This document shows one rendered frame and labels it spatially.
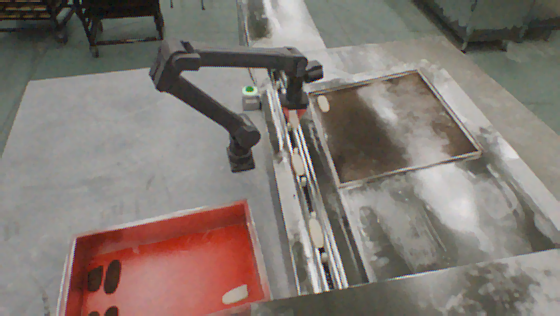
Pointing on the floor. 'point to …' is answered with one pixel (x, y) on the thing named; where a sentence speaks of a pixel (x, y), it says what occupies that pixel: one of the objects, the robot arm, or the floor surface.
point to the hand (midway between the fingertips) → (293, 118)
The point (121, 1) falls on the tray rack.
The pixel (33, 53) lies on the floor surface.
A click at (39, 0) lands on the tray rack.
